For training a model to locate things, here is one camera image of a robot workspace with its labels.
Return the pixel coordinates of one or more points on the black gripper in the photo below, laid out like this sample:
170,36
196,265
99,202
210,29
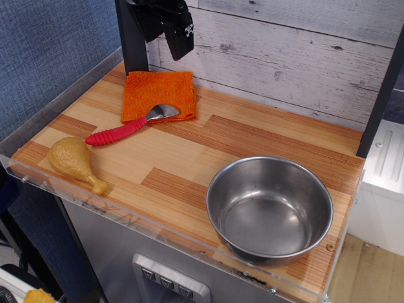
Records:
169,17

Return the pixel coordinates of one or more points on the yellow toy chicken drumstick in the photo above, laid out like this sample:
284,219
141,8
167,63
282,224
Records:
70,157

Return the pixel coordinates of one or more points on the stainless steel bowl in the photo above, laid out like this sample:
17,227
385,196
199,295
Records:
269,210

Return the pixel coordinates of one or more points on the orange folded cloth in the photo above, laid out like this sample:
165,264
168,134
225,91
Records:
143,90

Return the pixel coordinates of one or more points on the clear acrylic table guard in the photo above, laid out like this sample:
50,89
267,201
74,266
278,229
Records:
158,179

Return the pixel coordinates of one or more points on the silver button control panel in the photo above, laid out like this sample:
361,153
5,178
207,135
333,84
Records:
171,279

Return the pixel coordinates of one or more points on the white plastic cabinet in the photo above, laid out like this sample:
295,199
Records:
377,213

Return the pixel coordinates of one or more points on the yellow object bottom left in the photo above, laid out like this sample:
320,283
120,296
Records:
38,296

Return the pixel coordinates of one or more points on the black vertical frame post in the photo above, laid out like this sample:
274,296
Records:
132,42

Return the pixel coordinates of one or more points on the red handled metal spoon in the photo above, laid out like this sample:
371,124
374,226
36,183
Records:
110,136

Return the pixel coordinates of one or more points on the black right frame post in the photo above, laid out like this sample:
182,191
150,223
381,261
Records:
382,100

